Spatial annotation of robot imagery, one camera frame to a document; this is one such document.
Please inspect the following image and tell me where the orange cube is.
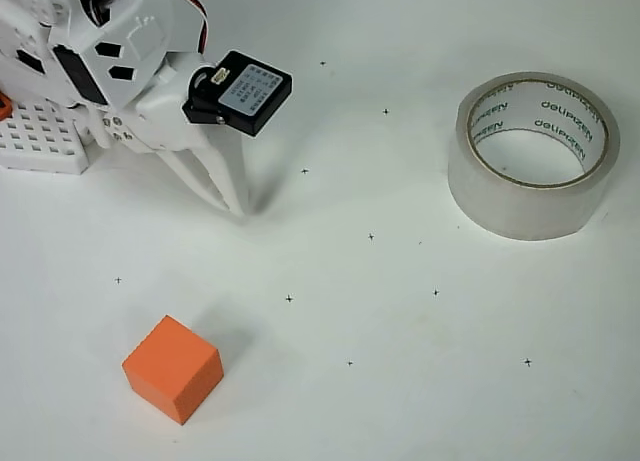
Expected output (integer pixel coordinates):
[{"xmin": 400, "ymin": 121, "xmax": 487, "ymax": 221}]
[{"xmin": 121, "ymin": 314, "xmax": 224, "ymax": 426}]

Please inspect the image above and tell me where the clear packing tape roll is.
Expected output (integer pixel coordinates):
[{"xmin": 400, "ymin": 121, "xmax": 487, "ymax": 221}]
[{"xmin": 447, "ymin": 71, "xmax": 622, "ymax": 241}]

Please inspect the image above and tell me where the red and black servo cable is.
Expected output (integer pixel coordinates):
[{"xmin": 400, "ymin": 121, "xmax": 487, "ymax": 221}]
[{"xmin": 163, "ymin": 0, "xmax": 211, "ymax": 55}]

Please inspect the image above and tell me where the white perforated base plate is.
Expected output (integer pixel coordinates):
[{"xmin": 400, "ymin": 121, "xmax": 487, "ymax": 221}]
[{"xmin": 0, "ymin": 99, "xmax": 92, "ymax": 175}]

